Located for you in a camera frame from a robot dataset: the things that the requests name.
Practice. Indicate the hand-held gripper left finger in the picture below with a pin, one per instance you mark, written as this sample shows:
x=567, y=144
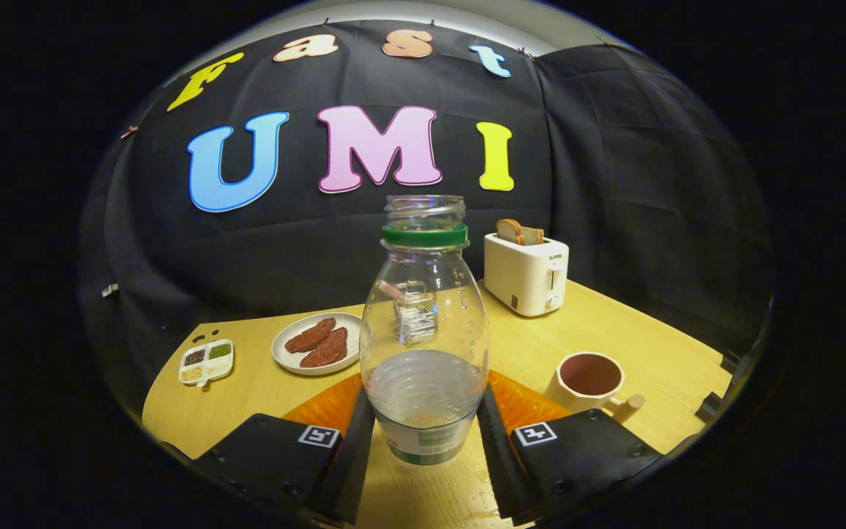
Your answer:
x=349, y=470

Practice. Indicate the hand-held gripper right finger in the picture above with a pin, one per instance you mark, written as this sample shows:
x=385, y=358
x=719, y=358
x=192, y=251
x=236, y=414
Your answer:
x=500, y=470

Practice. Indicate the wooden table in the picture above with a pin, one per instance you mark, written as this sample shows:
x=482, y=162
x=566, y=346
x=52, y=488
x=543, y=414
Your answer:
x=261, y=411

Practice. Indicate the brown meat patty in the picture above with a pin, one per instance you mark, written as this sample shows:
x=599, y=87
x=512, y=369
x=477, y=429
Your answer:
x=326, y=350
x=309, y=336

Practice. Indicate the white round plate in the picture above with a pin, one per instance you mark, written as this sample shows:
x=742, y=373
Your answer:
x=283, y=356

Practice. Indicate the white divided condiment tray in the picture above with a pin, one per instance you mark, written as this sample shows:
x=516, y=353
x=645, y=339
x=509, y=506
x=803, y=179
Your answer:
x=206, y=363

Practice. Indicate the white toaster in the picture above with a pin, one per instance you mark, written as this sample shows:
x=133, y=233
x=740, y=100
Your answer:
x=522, y=275

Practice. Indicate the black table clamp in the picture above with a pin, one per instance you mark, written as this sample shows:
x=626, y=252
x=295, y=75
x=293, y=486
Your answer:
x=730, y=362
x=709, y=408

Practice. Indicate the black backdrop cloth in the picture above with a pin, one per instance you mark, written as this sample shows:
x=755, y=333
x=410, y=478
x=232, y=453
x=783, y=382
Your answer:
x=283, y=250

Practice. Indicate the bread slice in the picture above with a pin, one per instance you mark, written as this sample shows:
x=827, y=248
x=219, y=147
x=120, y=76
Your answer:
x=509, y=231
x=533, y=236

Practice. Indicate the silver clip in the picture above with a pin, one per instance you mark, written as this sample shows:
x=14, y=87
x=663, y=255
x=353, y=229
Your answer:
x=110, y=290

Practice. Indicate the red clip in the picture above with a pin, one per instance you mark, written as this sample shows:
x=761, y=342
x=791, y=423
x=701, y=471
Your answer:
x=129, y=132

